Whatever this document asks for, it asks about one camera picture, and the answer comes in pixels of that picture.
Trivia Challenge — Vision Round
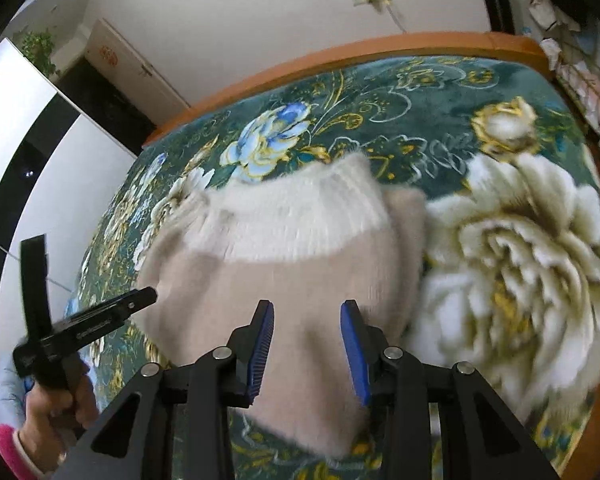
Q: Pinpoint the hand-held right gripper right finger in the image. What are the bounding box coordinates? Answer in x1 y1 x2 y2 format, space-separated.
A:
340 299 561 480

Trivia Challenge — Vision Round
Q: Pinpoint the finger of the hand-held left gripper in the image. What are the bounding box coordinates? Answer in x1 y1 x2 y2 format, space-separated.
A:
20 234 49 346
52 287 159 343

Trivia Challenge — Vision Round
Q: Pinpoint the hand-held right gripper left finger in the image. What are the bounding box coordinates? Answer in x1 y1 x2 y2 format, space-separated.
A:
65 299 276 480

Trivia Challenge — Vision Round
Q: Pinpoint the beige fuzzy sweater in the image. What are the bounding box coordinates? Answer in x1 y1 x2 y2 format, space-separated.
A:
137 152 428 461

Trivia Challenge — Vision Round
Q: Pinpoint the person's left forearm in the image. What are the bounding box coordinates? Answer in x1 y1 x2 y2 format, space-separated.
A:
0 424 67 480

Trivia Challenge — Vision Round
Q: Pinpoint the person's left hand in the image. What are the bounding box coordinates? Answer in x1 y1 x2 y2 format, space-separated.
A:
24 357 100 461

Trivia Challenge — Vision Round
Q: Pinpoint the light blue folded cloth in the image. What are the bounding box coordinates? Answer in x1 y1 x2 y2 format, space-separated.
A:
0 355 37 428

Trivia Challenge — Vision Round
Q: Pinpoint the white and black wardrobe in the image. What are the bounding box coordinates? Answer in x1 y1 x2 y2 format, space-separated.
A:
0 37 138 381

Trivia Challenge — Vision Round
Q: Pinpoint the green floral blanket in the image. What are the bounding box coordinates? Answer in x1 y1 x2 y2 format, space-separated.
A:
70 55 600 480

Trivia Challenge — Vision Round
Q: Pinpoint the green potted plant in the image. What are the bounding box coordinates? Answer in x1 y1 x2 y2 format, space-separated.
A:
16 29 61 81

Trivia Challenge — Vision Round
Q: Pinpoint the beige door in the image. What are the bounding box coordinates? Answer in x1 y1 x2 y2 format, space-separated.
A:
82 17 192 111

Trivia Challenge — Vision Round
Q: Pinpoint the pile of white bags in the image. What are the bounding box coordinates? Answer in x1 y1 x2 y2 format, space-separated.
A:
522 0 600 133

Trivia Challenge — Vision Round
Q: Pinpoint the orange wooden bed frame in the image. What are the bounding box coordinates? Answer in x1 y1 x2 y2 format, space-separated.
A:
141 31 600 171

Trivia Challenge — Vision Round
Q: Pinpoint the white cable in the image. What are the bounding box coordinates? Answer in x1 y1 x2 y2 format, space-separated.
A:
384 2 412 37

